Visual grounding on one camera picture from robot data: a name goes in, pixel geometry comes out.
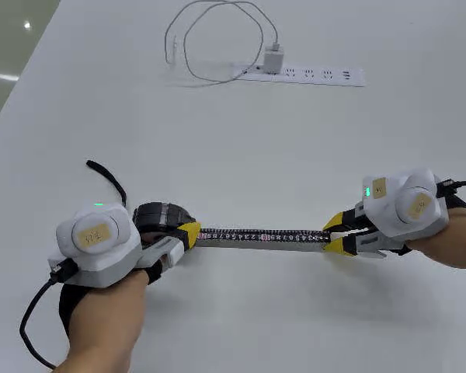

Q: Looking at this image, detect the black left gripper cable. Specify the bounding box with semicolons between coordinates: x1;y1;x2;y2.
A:
19;257;80;370

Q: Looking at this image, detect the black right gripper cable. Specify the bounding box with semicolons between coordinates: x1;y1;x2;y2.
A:
436;179;466;197

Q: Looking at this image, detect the person's left forearm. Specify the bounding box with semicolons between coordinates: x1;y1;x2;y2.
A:
50;298;147;373

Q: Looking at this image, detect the person's left hand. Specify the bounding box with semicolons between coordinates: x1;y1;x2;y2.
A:
57;260;165;337

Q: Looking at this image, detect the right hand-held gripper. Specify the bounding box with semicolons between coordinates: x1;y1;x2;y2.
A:
322;167;450;260

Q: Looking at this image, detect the person's right hand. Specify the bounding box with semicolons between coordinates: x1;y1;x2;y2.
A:
395;192;466;258

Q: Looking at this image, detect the white charger plug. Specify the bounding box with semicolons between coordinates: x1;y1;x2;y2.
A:
263;44;286;75

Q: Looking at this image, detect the black tape measure with blade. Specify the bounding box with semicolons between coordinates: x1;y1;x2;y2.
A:
85;159;332;253

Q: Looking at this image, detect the white charger cable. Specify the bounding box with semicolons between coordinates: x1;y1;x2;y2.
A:
163;0;280;85

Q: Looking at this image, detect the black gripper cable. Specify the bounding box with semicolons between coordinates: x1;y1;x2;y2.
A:
19;257;80;370
436;179;466;197

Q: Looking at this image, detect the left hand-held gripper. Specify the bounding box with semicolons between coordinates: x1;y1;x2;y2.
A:
47;201;202;289

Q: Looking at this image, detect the white power strip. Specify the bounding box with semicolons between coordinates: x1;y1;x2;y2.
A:
232;63;367;88

